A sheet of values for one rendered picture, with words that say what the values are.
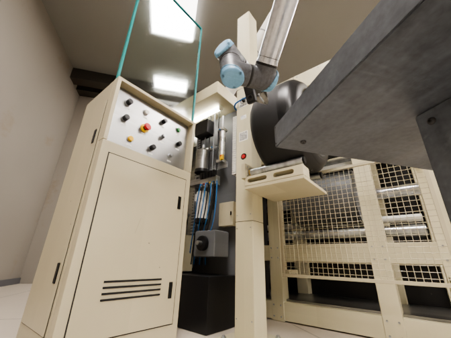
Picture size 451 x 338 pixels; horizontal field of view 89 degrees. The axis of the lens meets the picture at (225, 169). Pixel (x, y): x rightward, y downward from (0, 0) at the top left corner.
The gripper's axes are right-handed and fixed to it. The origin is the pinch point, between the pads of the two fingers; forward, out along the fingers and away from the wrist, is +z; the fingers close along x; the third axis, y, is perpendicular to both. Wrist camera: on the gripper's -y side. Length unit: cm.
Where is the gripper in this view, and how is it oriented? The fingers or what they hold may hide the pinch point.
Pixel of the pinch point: (265, 103)
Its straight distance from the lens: 125.5
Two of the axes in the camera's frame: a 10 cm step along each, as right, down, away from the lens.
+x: -7.8, 2.2, 5.9
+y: 1.0, -8.8, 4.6
